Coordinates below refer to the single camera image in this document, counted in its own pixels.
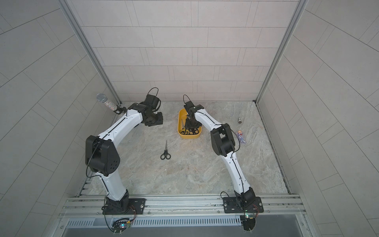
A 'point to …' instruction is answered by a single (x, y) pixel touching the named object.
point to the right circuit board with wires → (248, 221)
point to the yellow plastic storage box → (181, 120)
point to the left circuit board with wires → (119, 225)
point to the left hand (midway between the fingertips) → (163, 119)
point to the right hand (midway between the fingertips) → (192, 126)
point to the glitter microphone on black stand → (103, 98)
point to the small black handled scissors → (166, 154)
